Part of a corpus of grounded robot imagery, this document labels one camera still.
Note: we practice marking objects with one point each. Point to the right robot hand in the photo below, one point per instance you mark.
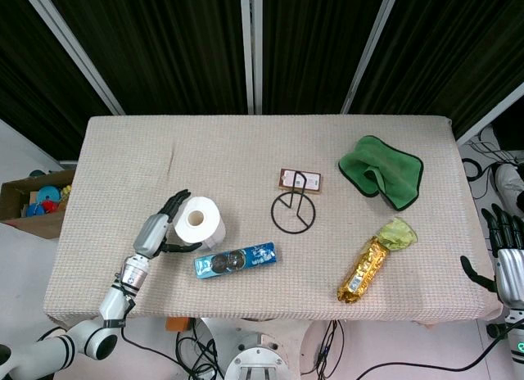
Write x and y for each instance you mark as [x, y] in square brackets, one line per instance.
[507, 260]

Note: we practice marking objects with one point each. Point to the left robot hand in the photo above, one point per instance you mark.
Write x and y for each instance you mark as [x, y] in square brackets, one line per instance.
[153, 232]

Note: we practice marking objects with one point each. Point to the white toilet paper roll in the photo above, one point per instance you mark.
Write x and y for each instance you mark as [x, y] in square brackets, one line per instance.
[200, 225]

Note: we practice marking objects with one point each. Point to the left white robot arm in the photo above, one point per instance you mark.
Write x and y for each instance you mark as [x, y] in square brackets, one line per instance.
[82, 335]

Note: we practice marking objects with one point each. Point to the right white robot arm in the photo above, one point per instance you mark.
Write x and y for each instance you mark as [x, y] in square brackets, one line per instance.
[514, 337]

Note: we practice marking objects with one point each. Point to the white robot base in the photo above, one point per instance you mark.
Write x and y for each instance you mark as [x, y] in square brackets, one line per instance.
[256, 355]

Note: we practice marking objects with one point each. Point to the blue cookie package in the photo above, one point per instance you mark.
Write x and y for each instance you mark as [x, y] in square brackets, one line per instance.
[237, 260]

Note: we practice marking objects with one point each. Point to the orange small box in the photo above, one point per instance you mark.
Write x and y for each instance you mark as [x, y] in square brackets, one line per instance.
[177, 324]

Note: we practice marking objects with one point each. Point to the beige woven tablecloth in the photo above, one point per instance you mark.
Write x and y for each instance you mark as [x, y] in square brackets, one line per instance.
[254, 216]

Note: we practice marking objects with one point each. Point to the colourful toys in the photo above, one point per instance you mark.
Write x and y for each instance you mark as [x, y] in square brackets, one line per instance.
[47, 197]

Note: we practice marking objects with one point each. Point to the cardboard box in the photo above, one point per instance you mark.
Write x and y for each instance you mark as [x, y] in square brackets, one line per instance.
[28, 208]

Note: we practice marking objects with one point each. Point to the gold foil snack package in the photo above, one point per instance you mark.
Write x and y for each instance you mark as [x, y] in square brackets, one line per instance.
[368, 261]

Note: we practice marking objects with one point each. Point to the green microfiber cloth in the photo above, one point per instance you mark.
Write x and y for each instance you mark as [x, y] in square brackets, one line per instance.
[382, 171]

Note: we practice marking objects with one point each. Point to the brown small card box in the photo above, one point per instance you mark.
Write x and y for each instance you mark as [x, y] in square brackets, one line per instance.
[301, 181]

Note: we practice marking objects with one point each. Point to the black curtain partition panels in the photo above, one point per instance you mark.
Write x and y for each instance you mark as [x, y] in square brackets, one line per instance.
[262, 48]

